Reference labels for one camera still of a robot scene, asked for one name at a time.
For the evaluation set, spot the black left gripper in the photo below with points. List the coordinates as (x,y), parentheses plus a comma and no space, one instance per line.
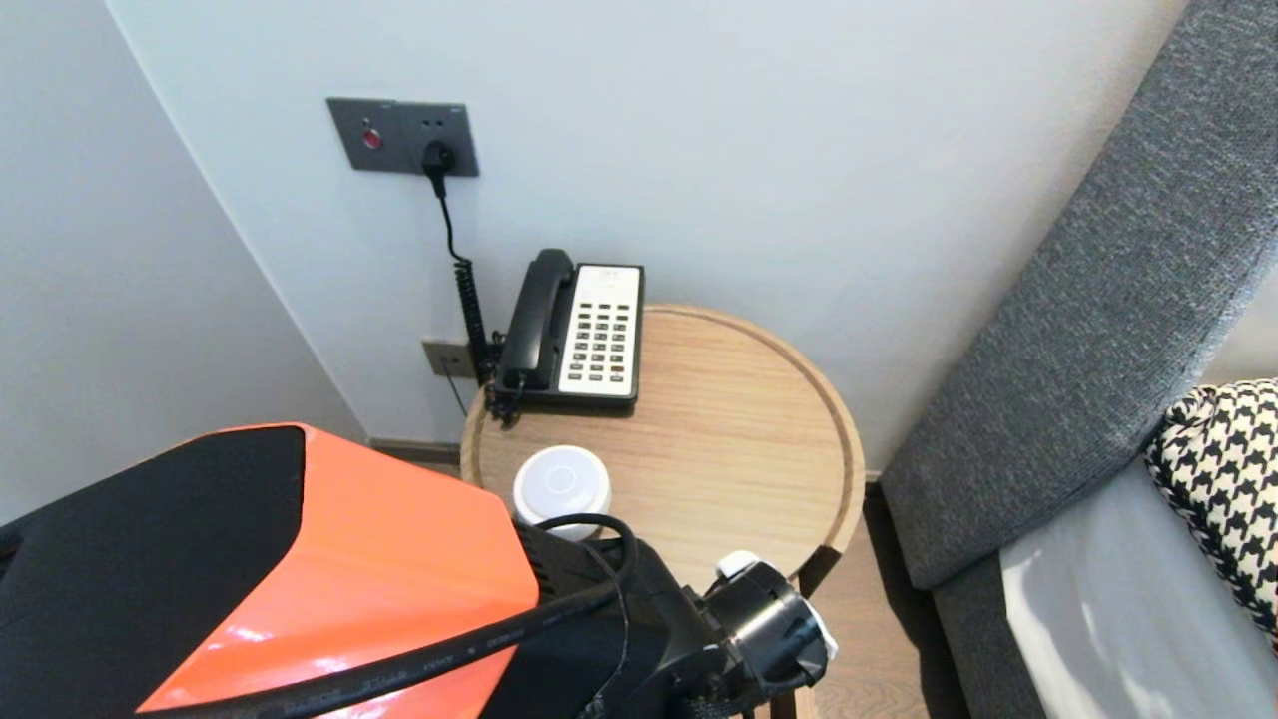
(769,629)

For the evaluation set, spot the white round puck lamp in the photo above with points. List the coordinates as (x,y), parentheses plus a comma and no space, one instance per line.
(561,484)

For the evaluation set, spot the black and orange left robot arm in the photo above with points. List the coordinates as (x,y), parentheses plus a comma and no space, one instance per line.
(300,599)

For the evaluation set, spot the round wooden side table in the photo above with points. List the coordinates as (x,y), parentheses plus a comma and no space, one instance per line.
(739,429)

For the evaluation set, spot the black and white desk telephone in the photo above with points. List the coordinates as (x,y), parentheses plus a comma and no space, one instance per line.
(604,340)

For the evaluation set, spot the white bed sheet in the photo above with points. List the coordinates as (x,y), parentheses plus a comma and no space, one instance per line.
(1128,619)

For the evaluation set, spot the black telephone handset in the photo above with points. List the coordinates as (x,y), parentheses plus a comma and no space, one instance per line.
(537,318)

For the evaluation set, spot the thin black telephone line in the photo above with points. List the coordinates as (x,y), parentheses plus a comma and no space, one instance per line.
(458,394)

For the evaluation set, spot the grey upholstered headboard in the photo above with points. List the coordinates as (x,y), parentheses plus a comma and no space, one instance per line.
(1098,300)

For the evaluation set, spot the houndstooth black white pillow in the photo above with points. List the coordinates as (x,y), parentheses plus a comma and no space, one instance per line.
(1223,479)

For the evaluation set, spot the grey upholstered bed frame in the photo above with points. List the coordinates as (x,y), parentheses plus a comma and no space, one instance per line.
(983,649)

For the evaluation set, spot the beige low wall socket plate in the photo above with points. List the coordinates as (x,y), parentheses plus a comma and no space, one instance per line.
(439,358)

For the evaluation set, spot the grey wall power socket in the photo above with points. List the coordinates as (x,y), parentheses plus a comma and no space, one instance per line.
(437,127)

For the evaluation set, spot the grey wall switch panel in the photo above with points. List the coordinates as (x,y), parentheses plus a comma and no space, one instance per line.
(364,137)

